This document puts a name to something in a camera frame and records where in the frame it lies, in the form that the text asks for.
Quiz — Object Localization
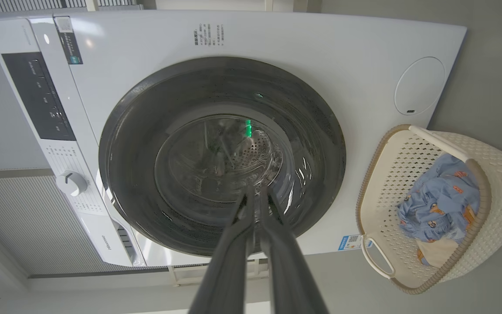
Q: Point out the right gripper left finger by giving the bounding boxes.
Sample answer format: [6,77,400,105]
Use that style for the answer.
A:
[189,187,256,314]

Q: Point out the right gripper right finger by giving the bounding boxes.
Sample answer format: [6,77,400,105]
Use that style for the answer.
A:
[258,188,330,314]

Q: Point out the black round glass washer door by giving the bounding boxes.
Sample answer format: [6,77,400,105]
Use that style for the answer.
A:
[98,56,346,257]

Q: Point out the blue patterned garment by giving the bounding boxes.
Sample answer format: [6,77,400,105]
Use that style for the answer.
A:
[397,153,481,243]

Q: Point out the perforated steel washer drum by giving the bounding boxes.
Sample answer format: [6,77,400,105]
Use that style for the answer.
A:
[155,116,285,204]

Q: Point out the white washing machine dial knob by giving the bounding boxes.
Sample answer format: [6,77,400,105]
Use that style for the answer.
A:
[56,171,88,197]

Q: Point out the white front-load washing machine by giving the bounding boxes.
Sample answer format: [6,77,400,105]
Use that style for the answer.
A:
[0,10,468,267]

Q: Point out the black washing machine control panel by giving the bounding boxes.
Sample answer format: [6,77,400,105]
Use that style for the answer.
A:
[1,52,77,142]

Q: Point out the blue energy label sticker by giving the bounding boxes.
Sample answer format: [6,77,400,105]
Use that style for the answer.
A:
[338,235,373,252]

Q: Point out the white detergent drawer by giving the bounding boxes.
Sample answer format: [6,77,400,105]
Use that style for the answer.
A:
[79,213,147,267]

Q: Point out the cream plastic laundry basket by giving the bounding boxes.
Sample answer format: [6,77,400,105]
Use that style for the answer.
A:
[356,124,502,295]

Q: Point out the round white filter cover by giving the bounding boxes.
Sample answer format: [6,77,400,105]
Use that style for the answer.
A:
[394,57,446,116]

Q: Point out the dark QR code sticker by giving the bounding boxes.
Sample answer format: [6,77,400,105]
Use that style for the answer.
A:
[54,16,84,65]

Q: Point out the white wire rack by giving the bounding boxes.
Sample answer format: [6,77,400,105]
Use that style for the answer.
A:
[167,258,273,287]

